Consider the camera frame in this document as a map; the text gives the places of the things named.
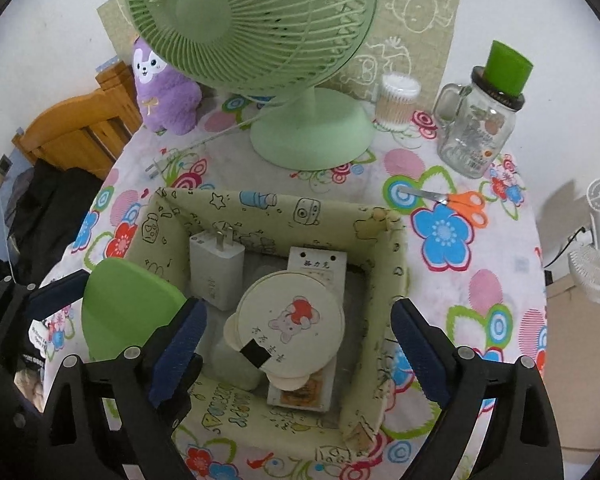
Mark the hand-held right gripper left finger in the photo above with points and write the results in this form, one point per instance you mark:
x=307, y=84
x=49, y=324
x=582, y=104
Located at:
x=177, y=345

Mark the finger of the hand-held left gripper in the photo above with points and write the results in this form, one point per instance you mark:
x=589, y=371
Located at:
x=17, y=417
x=60, y=292

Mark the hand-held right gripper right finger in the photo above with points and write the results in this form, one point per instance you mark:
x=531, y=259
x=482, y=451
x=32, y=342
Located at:
x=420, y=350

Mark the green rounded case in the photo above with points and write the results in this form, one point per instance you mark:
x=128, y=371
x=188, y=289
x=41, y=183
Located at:
x=125, y=305

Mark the white charger adapter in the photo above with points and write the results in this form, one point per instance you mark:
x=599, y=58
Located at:
x=215, y=275

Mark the green printed fabric storage box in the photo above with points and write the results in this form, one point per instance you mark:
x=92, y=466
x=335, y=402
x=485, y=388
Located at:
x=375, y=260

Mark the cream round pocket mirror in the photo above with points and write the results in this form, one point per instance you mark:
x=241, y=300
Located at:
x=290, y=320

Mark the grey remote control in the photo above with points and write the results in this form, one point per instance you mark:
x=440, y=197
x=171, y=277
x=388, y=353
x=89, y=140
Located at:
x=315, y=260

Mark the white printed cloth bag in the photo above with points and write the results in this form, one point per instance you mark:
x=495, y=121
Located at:
x=37, y=340

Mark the black jacket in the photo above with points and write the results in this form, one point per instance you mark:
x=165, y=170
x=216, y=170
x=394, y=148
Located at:
x=50, y=215

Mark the floral tablecloth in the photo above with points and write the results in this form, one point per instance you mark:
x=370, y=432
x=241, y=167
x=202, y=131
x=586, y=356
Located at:
x=480, y=280

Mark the wooden bed headboard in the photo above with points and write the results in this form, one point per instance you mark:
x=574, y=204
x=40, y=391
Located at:
x=80, y=125

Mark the purple plush toy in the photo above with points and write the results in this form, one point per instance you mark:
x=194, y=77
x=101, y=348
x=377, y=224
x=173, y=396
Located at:
x=165, y=100

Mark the glass mug jar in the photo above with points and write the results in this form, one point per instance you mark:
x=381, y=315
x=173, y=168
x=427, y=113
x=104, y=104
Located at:
x=475, y=135

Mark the cotton swab container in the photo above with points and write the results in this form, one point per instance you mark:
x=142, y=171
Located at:
x=395, y=107

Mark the green plastic cup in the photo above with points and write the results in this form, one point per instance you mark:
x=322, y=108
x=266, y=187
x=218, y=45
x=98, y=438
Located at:
x=505, y=67

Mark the green desk fan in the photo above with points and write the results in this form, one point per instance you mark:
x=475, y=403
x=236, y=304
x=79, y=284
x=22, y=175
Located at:
x=230, y=10

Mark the wall socket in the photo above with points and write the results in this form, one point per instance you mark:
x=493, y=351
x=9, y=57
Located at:
x=3, y=165

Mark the blue wall sticker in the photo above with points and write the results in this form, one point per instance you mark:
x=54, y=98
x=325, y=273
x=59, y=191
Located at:
x=109, y=65

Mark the green printed wall sheet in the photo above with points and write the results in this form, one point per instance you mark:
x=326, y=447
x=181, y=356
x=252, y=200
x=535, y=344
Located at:
x=420, y=20

